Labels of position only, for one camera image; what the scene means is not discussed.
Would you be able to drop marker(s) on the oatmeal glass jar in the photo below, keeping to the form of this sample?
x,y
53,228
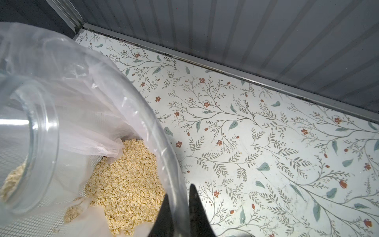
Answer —
x,y
29,144

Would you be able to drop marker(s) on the floral table mat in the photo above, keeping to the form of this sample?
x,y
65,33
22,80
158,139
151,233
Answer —
x,y
264,163

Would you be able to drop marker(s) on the grey trash bin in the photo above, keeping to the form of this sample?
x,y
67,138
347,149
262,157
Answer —
x,y
165,166

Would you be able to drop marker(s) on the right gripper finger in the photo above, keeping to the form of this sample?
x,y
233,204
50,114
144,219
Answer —
x,y
199,224

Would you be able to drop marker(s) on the clear plastic bin liner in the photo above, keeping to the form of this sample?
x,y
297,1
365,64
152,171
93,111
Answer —
x,y
88,118

